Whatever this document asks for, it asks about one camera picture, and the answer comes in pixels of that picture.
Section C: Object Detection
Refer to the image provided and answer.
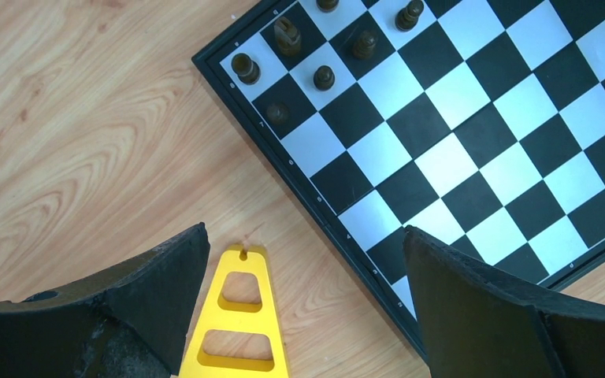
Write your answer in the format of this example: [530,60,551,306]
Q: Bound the black white chessboard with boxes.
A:
[192,1,605,351]

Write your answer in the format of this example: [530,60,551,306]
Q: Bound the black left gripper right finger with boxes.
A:
[403,226,605,377]

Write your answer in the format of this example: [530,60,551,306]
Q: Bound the yellow triangular plastic stand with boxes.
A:
[179,244,290,378]

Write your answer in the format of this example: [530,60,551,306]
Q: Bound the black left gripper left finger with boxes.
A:
[0,223,210,377]

